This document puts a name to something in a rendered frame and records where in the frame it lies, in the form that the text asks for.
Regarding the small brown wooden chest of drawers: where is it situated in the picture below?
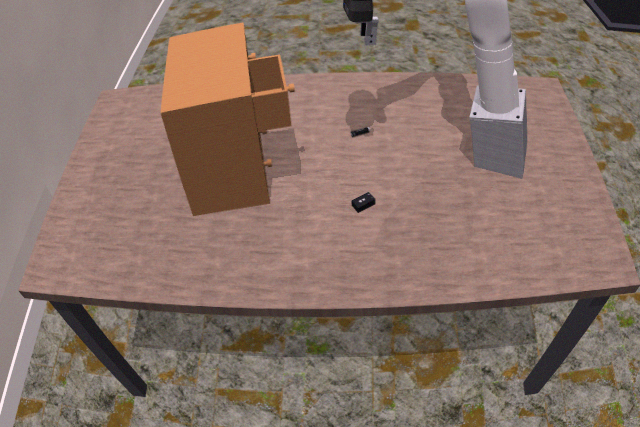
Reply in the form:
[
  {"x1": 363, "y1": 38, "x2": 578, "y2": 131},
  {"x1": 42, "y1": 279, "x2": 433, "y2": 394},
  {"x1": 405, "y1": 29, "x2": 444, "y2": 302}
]
[{"x1": 161, "y1": 23, "x2": 270, "y2": 216}]

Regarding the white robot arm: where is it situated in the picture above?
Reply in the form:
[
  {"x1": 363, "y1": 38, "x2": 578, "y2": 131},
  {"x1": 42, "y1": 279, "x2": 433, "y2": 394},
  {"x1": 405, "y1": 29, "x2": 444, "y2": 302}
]
[{"x1": 465, "y1": 0, "x2": 519, "y2": 114}]

